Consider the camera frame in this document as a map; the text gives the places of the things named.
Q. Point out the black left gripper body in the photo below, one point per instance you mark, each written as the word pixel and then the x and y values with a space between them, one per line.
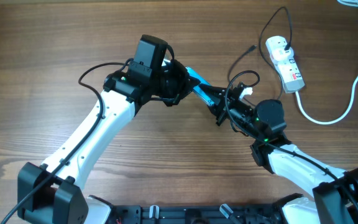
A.
pixel 171 83

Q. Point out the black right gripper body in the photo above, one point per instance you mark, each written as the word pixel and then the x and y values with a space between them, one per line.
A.
pixel 240 111

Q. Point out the blue screen smartphone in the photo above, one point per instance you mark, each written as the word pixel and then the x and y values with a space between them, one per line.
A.
pixel 197 89

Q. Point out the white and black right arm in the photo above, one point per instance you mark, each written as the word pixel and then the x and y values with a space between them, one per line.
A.
pixel 334 190

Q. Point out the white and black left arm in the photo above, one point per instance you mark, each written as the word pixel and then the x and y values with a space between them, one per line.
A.
pixel 52 192

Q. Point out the white charger plug adapter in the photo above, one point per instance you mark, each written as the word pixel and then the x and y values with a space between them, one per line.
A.
pixel 280 54

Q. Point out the white power strip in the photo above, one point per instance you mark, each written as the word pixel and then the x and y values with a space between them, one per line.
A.
pixel 288 70

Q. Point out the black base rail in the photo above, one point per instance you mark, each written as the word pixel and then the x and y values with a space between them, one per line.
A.
pixel 246 214

